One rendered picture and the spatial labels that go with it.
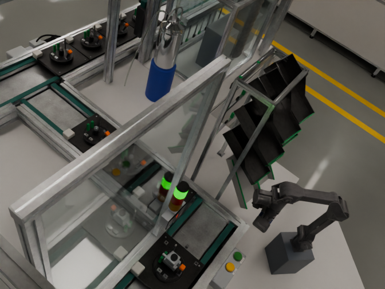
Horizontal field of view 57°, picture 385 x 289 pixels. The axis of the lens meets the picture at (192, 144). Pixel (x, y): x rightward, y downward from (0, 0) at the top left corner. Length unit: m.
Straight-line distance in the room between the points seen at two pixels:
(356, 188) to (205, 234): 2.30
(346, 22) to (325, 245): 3.67
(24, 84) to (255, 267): 1.65
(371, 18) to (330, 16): 0.51
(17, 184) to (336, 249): 1.72
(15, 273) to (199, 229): 1.36
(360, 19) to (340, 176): 2.26
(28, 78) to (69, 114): 0.37
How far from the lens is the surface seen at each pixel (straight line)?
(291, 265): 1.87
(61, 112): 2.17
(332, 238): 2.24
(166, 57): 2.13
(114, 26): 2.16
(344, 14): 5.31
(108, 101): 2.32
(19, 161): 2.05
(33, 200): 0.62
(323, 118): 4.32
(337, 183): 3.78
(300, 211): 2.21
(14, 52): 2.53
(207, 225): 1.87
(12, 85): 2.34
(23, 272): 0.57
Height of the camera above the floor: 2.52
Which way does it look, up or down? 49 degrees down
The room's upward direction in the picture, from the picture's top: 22 degrees clockwise
